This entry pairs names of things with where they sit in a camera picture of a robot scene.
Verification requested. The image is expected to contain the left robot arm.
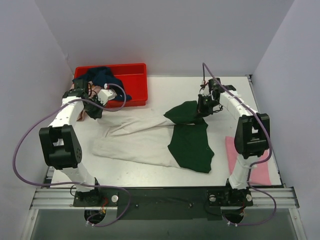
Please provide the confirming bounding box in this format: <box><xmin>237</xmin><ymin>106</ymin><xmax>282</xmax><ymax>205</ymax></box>
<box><xmin>39</xmin><ymin>79</ymin><xmax>104</xmax><ymax>206</ymax></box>

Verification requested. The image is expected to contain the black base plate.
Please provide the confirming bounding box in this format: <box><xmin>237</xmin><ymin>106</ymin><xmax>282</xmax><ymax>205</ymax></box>
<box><xmin>73</xmin><ymin>186</ymin><xmax>253</xmax><ymax>223</ymax></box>

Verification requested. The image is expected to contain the red plastic bin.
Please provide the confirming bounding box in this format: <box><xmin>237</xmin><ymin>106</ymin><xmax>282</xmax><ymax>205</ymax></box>
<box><xmin>73</xmin><ymin>62</ymin><xmax>149</xmax><ymax>109</ymax></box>

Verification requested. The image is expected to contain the navy blue t-shirt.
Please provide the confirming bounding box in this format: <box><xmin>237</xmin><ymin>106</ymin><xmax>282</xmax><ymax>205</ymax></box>
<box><xmin>72</xmin><ymin>66</ymin><xmax>132</xmax><ymax>102</ymax></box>

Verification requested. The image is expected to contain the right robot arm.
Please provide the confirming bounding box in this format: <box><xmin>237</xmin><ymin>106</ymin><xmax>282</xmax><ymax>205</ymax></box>
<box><xmin>196</xmin><ymin>78</ymin><xmax>271</xmax><ymax>205</ymax></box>

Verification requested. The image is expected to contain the white and green t-shirt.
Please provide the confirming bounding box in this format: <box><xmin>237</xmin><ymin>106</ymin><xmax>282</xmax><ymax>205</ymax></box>
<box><xmin>91</xmin><ymin>100</ymin><xmax>215</xmax><ymax>174</ymax></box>

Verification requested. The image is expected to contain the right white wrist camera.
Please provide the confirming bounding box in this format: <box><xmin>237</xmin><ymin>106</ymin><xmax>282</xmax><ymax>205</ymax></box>
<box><xmin>199</xmin><ymin>80</ymin><xmax>209</xmax><ymax>96</ymax></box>

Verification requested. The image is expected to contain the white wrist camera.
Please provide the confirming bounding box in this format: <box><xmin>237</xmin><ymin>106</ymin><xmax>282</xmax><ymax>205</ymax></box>
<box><xmin>199</xmin><ymin>80</ymin><xmax>209</xmax><ymax>96</ymax></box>
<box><xmin>97</xmin><ymin>83</ymin><xmax>117</xmax><ymax>105</ymax></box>

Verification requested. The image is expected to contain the folded pink t-shirt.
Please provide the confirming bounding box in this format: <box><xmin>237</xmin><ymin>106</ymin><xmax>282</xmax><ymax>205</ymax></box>
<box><xmin>225</xmin><ymin>136</ymin><xmax>272</xmax><ymax>186</ymax></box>

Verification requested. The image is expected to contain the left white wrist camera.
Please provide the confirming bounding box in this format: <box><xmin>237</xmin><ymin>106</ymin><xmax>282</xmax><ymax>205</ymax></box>
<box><xmin>97</xmin><ymin>83</ymin><xmax>117</xmax><ymax>105</ymax></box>

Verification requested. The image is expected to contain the aluminium frame rail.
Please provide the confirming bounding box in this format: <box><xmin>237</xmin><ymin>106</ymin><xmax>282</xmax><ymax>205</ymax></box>
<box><xmin>30</xmin><ymin>187</ymin><xmax>300</xmax><ymax>210</ymax></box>

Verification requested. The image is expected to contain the beige pink t-shirt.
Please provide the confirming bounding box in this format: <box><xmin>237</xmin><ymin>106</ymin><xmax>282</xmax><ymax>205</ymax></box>
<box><xmin>77</xmin><ymin>81</ymin><xmax>102</xmax><ymax>122</ymax></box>

